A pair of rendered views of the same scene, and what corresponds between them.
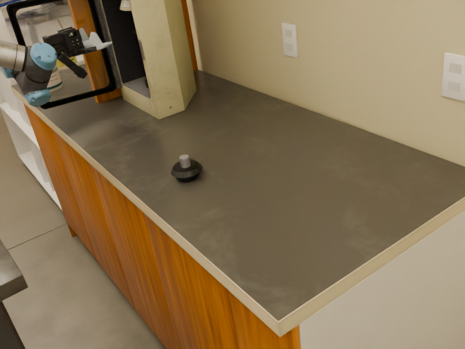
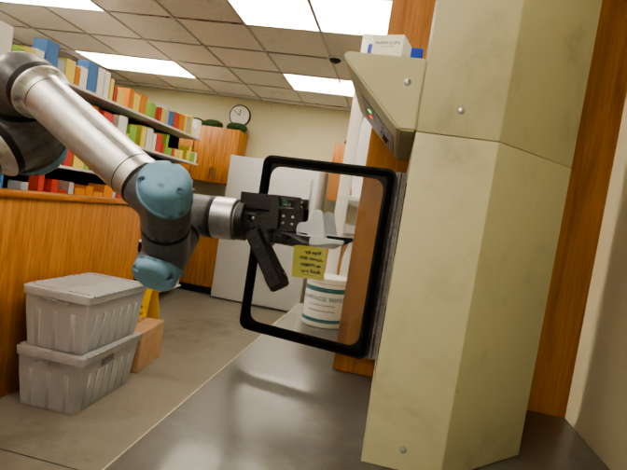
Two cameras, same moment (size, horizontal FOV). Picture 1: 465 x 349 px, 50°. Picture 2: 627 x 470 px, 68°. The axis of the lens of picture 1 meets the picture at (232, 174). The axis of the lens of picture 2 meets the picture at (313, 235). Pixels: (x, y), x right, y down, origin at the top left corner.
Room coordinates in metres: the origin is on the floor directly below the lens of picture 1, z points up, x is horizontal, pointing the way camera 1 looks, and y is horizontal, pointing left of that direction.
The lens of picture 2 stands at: (1.14, -0.10, 1.28)
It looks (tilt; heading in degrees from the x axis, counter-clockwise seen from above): 3 degrees down; 40
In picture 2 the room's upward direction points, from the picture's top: 9 degrees clockwise
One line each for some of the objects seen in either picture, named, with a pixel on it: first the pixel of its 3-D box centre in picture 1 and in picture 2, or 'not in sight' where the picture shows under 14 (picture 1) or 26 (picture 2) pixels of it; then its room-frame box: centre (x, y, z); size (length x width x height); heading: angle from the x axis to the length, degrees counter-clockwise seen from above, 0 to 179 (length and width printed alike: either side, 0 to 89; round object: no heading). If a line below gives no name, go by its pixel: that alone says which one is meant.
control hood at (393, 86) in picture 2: not in sight; (383, 116); (1.81, 0.37, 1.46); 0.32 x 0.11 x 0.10; 31
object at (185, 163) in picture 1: (185, 166); not in sight; (1.26, 0.13, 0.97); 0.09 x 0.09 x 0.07
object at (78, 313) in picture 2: not in sight; (89, 311); (2.41, 2.61, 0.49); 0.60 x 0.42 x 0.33; 31
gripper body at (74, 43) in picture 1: (64, 45); (272, 219); (1.72, 0.49, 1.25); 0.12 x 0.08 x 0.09; 121
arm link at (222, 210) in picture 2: not in sight; (229, 218); (1.68, 0.56, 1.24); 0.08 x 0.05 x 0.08; 31
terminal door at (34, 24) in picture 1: (65, 50); (313, 253); (1.91, 0.55, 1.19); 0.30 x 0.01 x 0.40; 110
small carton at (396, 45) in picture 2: not in sight; (390, 60); (1.77, 0.34, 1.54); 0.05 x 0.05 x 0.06; 16
